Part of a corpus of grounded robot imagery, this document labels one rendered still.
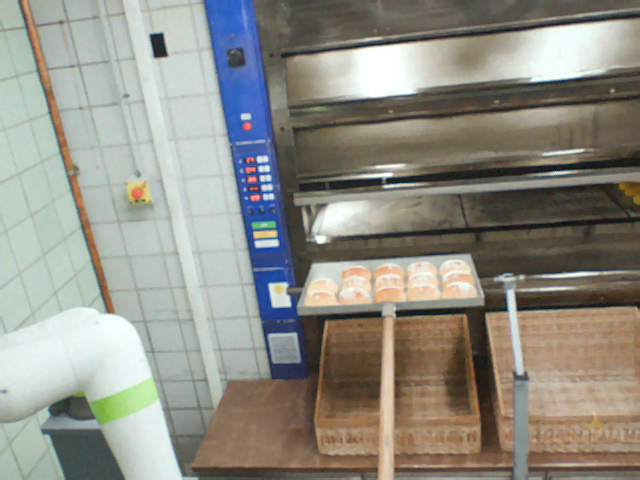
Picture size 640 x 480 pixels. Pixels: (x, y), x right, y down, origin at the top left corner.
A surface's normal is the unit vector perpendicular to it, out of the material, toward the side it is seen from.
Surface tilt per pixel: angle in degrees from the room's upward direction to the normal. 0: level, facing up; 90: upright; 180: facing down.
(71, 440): 90
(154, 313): 90
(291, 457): 0
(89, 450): 90
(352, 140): 70
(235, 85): 90
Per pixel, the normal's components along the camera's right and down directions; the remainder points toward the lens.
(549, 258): -0.16, 0.05
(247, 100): -0.13, 0.39
